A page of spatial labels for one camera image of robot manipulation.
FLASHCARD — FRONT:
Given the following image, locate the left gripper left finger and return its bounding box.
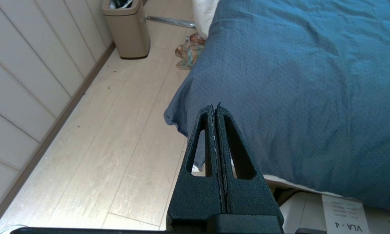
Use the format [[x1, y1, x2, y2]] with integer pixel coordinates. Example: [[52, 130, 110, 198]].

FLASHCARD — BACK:
[[167, 104, 226, 229]]

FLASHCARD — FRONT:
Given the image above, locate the grey-blue bed sheet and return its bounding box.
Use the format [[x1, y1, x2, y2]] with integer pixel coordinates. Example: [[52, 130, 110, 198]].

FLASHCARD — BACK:
[[164, 0, 390, 212]]

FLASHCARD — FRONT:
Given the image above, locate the brown trash bin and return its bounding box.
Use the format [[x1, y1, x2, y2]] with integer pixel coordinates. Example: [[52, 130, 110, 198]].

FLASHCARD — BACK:
[[102, 0, 151, 59]]

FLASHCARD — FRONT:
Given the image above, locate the silver metal rod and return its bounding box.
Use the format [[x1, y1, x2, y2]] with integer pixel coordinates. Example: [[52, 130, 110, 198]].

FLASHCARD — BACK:
[[145, 16, 196, 29]]

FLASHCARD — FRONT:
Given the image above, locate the white labelled robot cover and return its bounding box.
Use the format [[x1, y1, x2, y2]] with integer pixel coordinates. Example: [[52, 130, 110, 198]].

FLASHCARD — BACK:
[[279, 191, 390, 234]]

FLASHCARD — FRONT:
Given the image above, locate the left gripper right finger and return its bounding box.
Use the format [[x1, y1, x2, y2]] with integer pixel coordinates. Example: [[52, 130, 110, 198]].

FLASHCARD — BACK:
[[215, 103, 284, 227]]

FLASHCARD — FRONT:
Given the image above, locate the crumpled colourful cloth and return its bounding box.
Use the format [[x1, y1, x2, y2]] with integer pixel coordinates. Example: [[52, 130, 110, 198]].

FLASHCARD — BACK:
[[175, 32, 206, 71]]

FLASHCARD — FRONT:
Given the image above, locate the bin liner with trash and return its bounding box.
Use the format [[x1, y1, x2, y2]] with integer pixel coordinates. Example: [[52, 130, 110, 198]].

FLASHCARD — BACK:
[[109, 0, 133, 9]]

